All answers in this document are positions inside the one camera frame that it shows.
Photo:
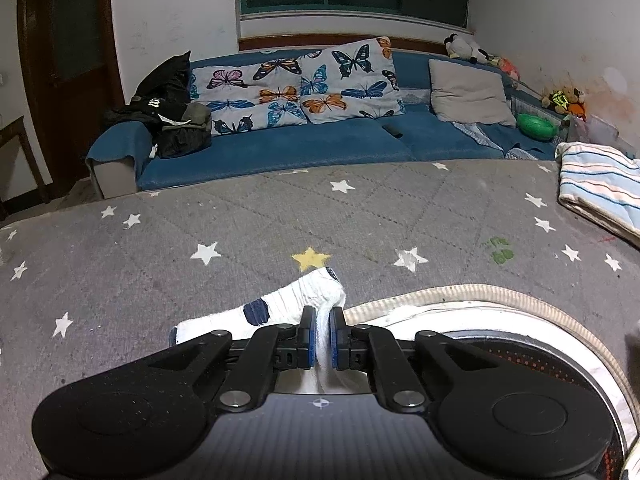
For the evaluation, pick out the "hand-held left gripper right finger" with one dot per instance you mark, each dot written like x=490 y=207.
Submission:
x=336 y=339

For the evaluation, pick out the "pink plush toy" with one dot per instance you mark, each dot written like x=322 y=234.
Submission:
x=507 y=66

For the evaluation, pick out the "grey star-print blanket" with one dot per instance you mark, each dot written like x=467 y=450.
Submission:
x=150 y=240

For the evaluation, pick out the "black jacket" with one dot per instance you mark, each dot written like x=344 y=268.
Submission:
x=165 y=85

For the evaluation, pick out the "round beige-rimmed basket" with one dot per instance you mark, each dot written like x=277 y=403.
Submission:
x=525 y=355

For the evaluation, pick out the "brown wooden ledge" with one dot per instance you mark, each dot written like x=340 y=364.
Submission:
x=280 y=42

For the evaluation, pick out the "green round toy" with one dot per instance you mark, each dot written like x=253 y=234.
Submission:
x=536 y=126

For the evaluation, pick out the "clear plastic box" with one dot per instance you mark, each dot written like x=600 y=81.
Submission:
x=595 y=132

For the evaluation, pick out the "brown wooden door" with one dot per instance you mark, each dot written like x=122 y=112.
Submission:
x=65 y=85

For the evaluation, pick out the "wooden side table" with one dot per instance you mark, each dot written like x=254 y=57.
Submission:
x=15 y=127

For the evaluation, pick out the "grey pillow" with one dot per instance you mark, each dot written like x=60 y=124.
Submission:
x=470 y=92

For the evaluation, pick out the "light blue patterned cloth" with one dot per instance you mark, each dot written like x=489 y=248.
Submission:
x=475 y=135

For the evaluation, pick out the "blue sofa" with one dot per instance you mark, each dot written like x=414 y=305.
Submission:
x=325 y=145

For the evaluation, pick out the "striped folded blanket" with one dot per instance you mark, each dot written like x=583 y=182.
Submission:
x=600 y=180

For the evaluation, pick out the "white navy-dotted sock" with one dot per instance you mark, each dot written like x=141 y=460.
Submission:
x=295 y=300

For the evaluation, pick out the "yellow-green toy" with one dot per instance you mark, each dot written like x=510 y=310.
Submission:
x=557 y=101

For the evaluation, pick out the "black remote control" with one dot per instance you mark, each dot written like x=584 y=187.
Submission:
x=392 y=131

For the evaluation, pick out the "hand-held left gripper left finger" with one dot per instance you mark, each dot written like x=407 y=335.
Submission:
x=307 y=337

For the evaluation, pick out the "olive green garment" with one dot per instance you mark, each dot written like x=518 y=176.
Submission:
x=197 y=114

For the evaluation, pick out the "white and black plush toy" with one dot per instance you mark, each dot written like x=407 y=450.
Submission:
x=462 y=47

